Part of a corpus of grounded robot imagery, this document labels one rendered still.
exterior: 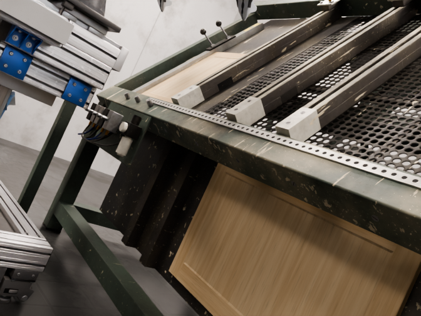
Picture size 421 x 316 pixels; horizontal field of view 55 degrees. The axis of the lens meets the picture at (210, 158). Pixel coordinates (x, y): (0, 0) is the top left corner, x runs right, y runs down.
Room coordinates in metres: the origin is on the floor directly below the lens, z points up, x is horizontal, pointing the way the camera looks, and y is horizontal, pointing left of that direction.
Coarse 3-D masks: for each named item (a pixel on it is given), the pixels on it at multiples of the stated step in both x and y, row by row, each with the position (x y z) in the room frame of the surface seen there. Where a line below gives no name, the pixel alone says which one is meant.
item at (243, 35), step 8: (240, 32) 2.51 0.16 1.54; (248, 32) 2.49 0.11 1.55; (256, 32) 2.52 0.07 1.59; (232, 40) 2.44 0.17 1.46; (240, 40) 2.47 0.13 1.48; (216, 48) 2.39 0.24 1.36; (224, 48) 2.42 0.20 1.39; (200, 56) 2.35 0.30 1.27; (184, 64) 2.32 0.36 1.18; (192, 64) 2.33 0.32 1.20; (168, 72) 2.30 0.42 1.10; (176, 72) 2.29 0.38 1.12; (152, 80) 2.26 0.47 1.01; (160, 80) 2.25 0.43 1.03; (136, 88) 2.24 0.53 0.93; (144, 88) 2.21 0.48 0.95
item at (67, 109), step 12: (60, 108) 2.25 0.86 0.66; (72, 108) 2.24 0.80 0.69; (60, 120) 2.22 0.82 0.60; (60, 132) 2.23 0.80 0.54; (48, 144) 2.21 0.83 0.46; (48, 156) 2.23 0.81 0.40; (36, 168) 2.21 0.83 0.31; (36, 180) 2.23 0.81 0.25; (24, 192) 2.21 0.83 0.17; (24, 204) 2.23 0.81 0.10
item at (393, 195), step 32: (96, 96) 2.37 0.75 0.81; (160, 128) 1.76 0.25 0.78; (192, 128) 1.51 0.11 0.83; (224, 128) 1.42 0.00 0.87; (256, 128) 1.34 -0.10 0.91; (224, 160) 1.40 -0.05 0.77; (256, 160) 1.21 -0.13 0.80; (288, 160) 1.12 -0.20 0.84; (320, 160) 1.07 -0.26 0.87; (288, 192) 1.16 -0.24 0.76; (320, 192) 1.03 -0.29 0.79; (352, 192) 0.93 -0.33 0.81; (384, 192) 0.89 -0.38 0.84; (416, 192) 0.85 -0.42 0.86; (384, 224) 0.89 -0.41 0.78; (416, 224) 0.81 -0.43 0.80
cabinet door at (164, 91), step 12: (204, 60) 2.33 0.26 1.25; (216, 60) 2.26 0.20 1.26; (228, 60) 2.19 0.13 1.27; (180, 72) 2.29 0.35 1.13; (192, 72) 2.22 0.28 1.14; (204, 72) 2.15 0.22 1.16; (168, 84) 2.19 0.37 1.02; (180, 84) 2.12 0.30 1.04; (192, 84) 2.05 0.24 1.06; (156, 96) 2.08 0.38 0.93; (168, 96) 2.02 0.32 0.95
